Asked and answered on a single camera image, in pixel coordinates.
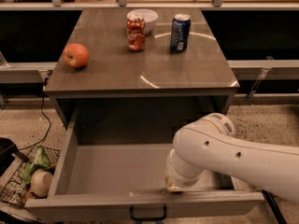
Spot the grey top drawer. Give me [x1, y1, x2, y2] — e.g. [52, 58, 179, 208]
[25, 110, 263, 222]

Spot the red cola can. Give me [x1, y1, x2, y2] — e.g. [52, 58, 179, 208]
[127, 14, 145, 51]

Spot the beige cup in basket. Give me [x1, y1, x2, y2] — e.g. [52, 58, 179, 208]
[31, 169, 53, 197]

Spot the green snack bag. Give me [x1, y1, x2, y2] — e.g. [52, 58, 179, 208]
[21, 146, 51, 184]

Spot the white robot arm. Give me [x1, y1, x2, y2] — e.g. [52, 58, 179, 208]
[165, 113, 299, 203]

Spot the black metal stand leg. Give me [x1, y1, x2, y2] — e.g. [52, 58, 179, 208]
[262, 190, 287, 224]

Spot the black power cable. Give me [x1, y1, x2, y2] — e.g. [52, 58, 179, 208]
[18, 77, 52, 151]

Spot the white bowl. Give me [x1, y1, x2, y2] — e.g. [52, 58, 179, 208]
[127, 8, 158, 35]

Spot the grey drawer cabinet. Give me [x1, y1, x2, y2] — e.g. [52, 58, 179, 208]
[45, 7, 239, 145]

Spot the black wire basket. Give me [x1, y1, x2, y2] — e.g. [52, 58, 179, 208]
[0, 146, 62, 224]

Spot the blue soda can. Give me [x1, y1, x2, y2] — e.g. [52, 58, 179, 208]
[170, 13, 191, 52]

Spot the red apple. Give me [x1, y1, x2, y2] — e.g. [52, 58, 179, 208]
[63, 43, 90, 68]

